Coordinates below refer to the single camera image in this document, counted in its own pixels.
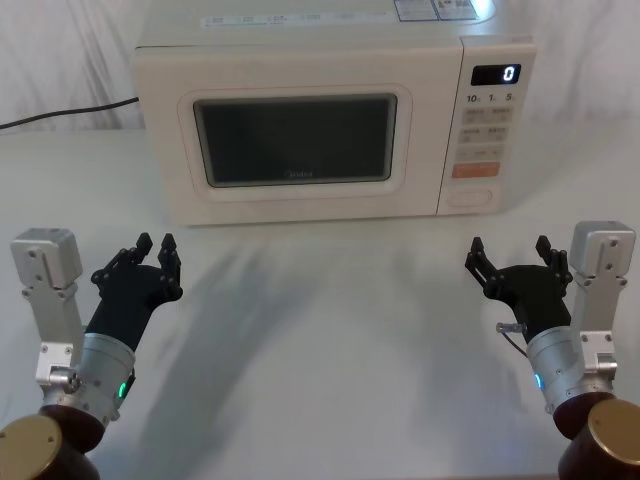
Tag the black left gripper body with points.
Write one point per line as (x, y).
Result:
(125, 310)

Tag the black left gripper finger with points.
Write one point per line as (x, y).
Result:
(171, 272)
(131, 257)

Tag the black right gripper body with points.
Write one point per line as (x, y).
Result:
(540, 305)

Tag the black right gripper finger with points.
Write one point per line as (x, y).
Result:
(557, 265)
(482, 270)

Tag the white table cloth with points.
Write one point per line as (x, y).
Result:
(320, 350)

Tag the white curtain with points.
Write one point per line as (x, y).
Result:
(65, 55)

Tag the cream microwave oven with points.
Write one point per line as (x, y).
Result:
(300, 65)

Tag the square white oven label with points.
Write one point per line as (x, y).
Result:
(430, 7)

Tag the long white oven label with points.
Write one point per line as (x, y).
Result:
(295, 19)

